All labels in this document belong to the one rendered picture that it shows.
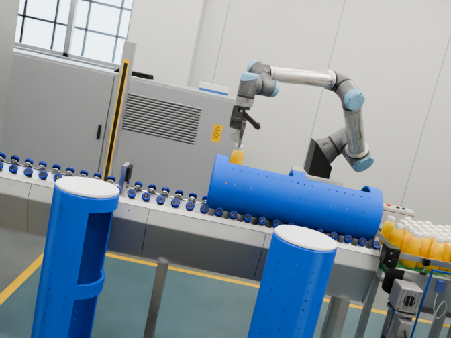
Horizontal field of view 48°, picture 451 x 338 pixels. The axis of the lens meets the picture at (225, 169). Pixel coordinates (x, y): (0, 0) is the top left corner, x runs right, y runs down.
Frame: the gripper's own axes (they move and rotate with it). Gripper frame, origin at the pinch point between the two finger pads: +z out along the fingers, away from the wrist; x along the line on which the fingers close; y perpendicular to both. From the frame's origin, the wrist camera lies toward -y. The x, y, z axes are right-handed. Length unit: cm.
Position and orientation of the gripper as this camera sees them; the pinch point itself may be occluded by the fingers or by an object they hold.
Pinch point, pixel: (239, 145)
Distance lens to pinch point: 259.4
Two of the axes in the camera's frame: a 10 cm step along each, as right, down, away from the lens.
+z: -2.0, 9.6, 2.0
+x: -0.1, 2.1, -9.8
